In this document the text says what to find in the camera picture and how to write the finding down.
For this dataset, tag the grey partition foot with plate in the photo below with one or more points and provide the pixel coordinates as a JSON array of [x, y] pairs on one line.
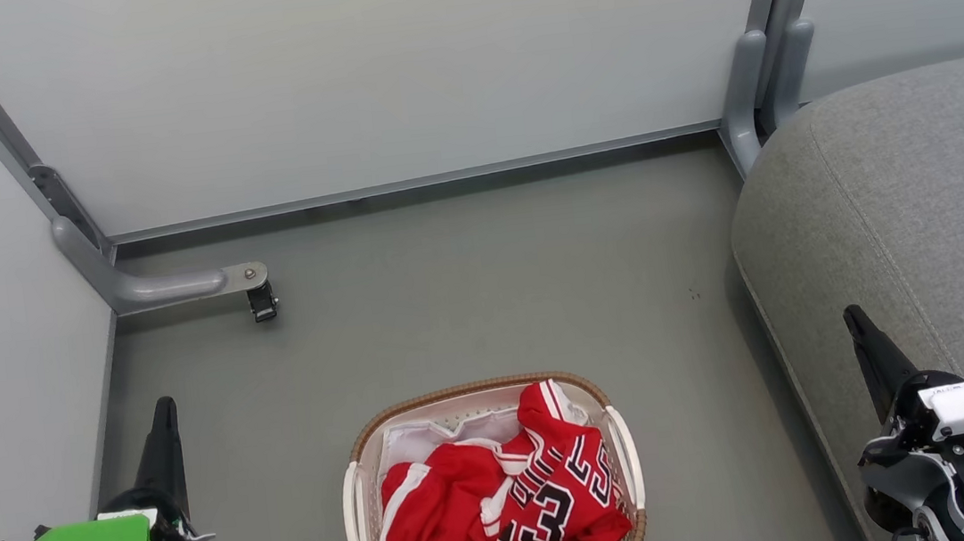
[[153, 290]]

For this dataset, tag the red shorts with white stripe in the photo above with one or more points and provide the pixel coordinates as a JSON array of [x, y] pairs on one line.
[[431, 513]]

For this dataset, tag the grey partition bottom rail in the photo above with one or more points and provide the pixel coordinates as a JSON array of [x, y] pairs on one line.
[[402, 187]]

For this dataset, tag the grey curved partition foot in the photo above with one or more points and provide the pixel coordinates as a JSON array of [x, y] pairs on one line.
[[742, 100], [790, 68]]

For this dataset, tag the red jersey with black lettering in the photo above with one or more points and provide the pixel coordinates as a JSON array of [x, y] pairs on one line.
[[559, 495]]

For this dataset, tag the grey fabric sofa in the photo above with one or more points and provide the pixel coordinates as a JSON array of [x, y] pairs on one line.
[[913, 198]]

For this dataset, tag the black caster wheel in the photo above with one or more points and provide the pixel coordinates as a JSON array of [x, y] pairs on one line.
[[262, 302]]

